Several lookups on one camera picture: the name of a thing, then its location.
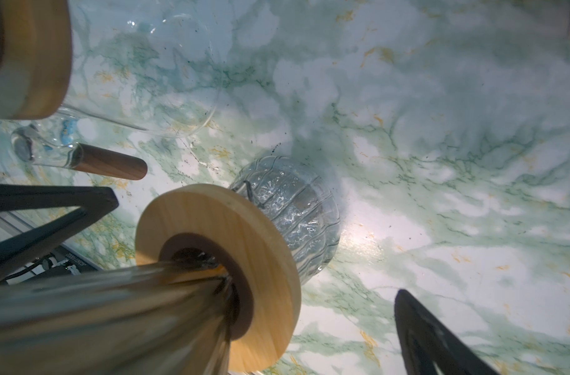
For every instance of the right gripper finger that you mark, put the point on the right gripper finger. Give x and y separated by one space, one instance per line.
427 346

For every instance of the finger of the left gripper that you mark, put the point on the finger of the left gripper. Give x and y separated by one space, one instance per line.
90 205

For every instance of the clear glass dripper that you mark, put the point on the clear glass dripper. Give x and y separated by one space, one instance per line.
164 318

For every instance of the glass server with wooden handle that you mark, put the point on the glass server with wooden handle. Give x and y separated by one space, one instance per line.
149 67

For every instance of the wooden ring dripper holder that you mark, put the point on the wooden ring dripper holder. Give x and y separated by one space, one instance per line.
35 58

